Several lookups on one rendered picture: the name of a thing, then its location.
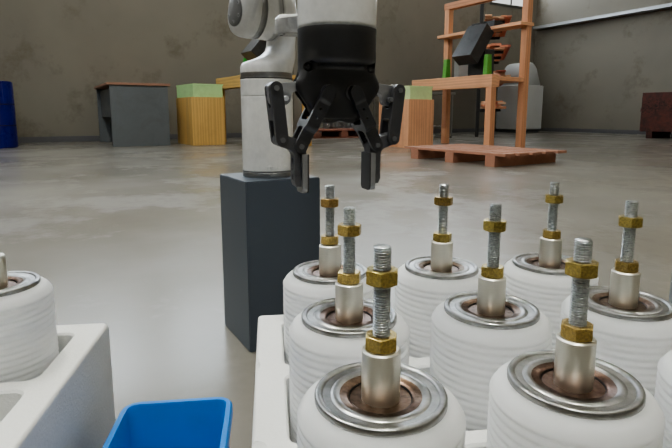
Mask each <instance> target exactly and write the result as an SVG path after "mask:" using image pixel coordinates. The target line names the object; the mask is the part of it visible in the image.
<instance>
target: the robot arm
mask: <svg viewBox="0 0 672 448"><path fill-rule="evenodd" d="M228 24H229V28H230V30H231V32H232V33H233V34H234V35H236V36H238V37H241V38H246V39H255V40H266V48H265V52H264V53H263V54H262V55H261V56H259V57H257V58H255V59H252V60H249V61H246V62H243V63H242V64H241V66H240V79H241V80H240V88H241V121H242V162H243V176H244V177H248V178H284V177H290V176H291V182H292V184H293V185H294V186H296V187H297V191H298V192H300V193H309V154H306V150H307V149H308V146H309V144H310V142H311V140H312V138H313V136H314V134H315V133H316V132H317V131H318V129H319V127H320V125H321V123H334V122H342V123H351V125H352V127H353V129H354V130H355V131H356V132H357V134H358V136H359V139H360V141H361V143H362V145H363V147H364V151H361V187H362V188H364V189H366V190H374V189H375V183H378V182H379V180H380V160H381V151H382V150H383V149H384V148H386V147H388V146H391V145H395V144H397V143H398V142H399V139H400V131H401V123H402V115H403V107H404V99H405V91H406V90H405V87H404V86H403V85H402V84H397V85H386V84H379V82H378V80H377V78H376V75H375V65H376V34H377V30H376V29H377V0H297V13H296V3H295V0H230V1H229V6H228ZM296 37H297V43H298V71H297V75H296V77H295V79H294V81H293V82H292V72H293V67H294V63H295V46H296ZM293 92H295V94H296V95H297V97H298V98H299V100H300V101H301V103H302V104H303V105H304V107H305V108H304V110H303V112H302V114H301V116H300V118H299V120H298V123H297V127H296V130H295V132H294V134H293ZM376 95H378V97H379V103H380V104H381V105H382V114H381V122H380V130H379V133H378V131H377V129H376V122H375V120H374V117H373V115H372V113H371V111H370V108H369V105H370V104H371V102H372V101H373V99H374V98H375V96H376ZM307 117H308V118H307Z"/></svg>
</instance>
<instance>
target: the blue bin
mask: <svg viewBox="0 0 672 448"><path fill-rule="evenodd" d="M232 417H233V405H232V402H231V401H230V400H229V399H227V398H224V397H208V398H193V399H177V400H161V401H146V402H136V403H133V404H130V405H128V406H126V407H124V408H123V410H122V411H121V412H120V414H119V416H118V418H117V420H116V422H115V424H114V425H113V427H112V429H111V431H110V433H109V435H108V437H107V439H106V441H105V443H104V445H103V447H102V448H229V440H230V432H231V425H232Z"/></svg>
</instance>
